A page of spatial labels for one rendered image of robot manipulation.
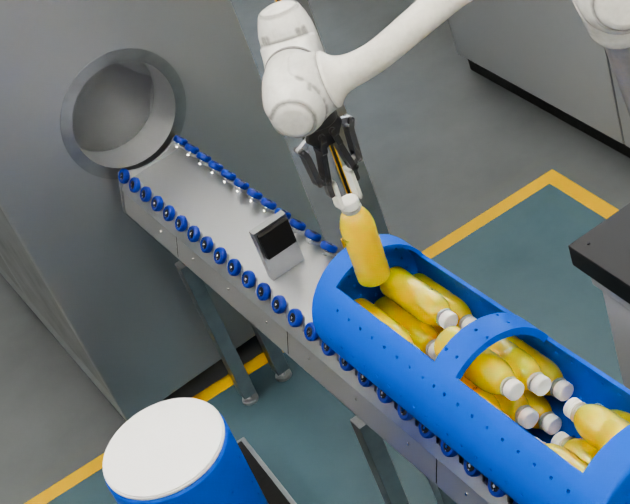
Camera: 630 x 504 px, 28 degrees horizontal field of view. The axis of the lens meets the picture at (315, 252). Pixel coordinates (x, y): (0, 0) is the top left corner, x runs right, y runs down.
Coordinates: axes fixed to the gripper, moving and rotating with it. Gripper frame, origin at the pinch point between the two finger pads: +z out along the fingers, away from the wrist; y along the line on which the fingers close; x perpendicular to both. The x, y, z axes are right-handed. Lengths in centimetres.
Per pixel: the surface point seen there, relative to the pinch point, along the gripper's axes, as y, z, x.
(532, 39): -158, 106, -153
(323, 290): 9.1, 25.3, -8.3
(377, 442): 6, 90, -24
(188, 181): -4, 52, -115
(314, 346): 10, 52, -25
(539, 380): -5, 31, 42
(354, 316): 9.4, 25.6, 3.8
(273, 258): 1, 46, -54
